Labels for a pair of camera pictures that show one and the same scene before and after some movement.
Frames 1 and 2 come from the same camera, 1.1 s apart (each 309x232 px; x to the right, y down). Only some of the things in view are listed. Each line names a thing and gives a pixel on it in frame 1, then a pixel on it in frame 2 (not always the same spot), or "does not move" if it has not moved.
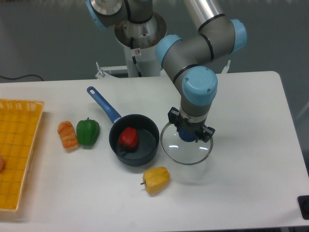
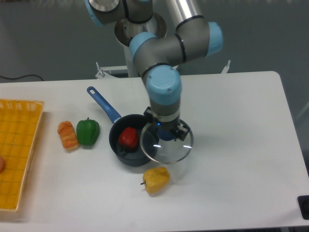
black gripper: [204, 133] to [181, 130]
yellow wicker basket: [19, 123] does not move
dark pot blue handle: [147, 129] does not move
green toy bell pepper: [88, 131] does not move
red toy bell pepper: [128, 139] does not move
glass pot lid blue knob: [183, 152] to [163, 151]
